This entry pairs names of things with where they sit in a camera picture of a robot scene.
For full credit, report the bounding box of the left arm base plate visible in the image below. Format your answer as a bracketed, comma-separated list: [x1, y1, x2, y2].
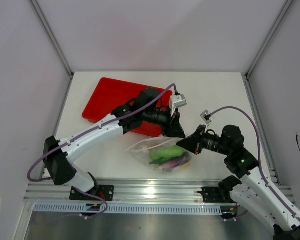
[69, 185, 115, 202]

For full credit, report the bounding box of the purple eggplant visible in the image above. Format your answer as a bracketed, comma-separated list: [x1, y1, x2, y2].
[158, 157, 188, 171]

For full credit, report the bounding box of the left frame post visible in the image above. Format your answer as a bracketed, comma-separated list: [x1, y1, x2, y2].
[28, 0, 74, 79]

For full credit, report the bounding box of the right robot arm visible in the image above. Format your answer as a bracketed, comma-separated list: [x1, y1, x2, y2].
[177, 125, 300, 240]

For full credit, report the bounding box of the frame post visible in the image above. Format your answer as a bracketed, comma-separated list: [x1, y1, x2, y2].
[28, 0, 74, 79]
[245, 0, 297, 81]

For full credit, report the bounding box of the clear zip top bag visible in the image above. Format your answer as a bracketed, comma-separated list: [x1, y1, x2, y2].
[126, 136, 193, 173]

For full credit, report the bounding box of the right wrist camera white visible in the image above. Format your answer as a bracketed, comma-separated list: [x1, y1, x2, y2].
[200, 110, 212, 126]

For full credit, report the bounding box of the aluminium rail base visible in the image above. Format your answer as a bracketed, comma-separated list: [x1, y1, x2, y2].
[23, 178, 220, 205]

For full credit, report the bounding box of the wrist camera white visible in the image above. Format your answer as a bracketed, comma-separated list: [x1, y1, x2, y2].
[169, 94, 187, 114]
[200, 110, 212, 126]

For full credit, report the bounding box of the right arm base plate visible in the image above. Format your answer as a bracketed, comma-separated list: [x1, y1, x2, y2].
[197, 186, 235, 204]

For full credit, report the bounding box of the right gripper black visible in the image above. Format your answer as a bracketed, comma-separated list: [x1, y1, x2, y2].
[176, 125, 231, 156]

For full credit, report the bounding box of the white slotted cable duct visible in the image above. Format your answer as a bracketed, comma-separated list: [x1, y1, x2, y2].
[33, 202, 237, 216]

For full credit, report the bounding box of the yellow lemon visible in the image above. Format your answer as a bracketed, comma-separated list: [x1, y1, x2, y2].
[182, 160, 192, 169]

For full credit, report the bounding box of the right frame post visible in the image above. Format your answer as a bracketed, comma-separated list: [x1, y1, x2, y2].
[245, 0, 297, 81]

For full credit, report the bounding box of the small dark green cucumber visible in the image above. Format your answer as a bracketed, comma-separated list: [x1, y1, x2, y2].
[149, 158, 171, 166]

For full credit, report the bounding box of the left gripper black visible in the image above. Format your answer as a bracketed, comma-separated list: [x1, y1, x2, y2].
[142, 105, 186, 139]

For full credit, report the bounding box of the light green gourd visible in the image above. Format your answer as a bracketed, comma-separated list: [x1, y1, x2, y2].
[150, 145, 184, 161]

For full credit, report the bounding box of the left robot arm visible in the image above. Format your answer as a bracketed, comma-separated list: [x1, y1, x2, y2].
[43, 87, 187, 200]

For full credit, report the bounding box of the red plastic tray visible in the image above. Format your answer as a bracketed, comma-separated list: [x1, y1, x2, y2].
[82, 77, 173, 137]

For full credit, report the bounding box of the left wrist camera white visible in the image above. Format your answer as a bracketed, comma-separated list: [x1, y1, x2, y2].
[169, 94, 187, 114]

